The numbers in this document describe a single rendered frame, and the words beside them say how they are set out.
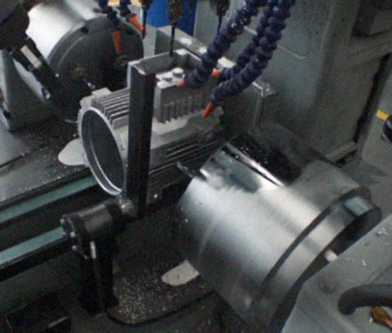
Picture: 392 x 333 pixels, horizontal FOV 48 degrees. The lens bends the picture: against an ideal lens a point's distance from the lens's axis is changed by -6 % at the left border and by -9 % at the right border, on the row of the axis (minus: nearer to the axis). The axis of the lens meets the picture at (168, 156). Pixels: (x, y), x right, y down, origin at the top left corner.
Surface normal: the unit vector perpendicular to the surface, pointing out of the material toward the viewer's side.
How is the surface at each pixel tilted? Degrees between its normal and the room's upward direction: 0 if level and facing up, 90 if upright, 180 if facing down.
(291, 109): 90
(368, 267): 0
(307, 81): 90
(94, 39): 90
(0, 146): 0
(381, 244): 0
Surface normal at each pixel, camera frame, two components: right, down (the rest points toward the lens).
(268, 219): -0.44, -0.39
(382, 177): 0.08, -0.78
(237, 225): -0.60, -0.19
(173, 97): 0.58, 0.55
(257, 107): -0.80, 0.33
